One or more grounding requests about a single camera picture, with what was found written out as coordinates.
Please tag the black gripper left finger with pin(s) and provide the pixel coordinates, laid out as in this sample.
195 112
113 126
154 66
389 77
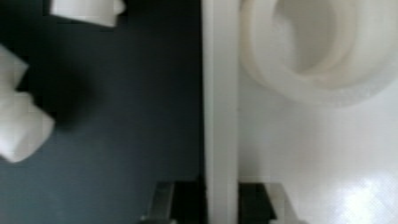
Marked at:
175 207

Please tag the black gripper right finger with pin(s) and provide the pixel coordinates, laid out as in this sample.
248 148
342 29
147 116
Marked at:
264 207

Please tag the white table leg centre left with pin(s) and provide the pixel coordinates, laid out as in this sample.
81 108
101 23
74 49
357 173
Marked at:
24 122

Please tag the white table leg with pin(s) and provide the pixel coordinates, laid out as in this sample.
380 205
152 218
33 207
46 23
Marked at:
92 11
24 122

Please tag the white table leg front left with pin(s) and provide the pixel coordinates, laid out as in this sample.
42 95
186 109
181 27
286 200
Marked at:
92 11

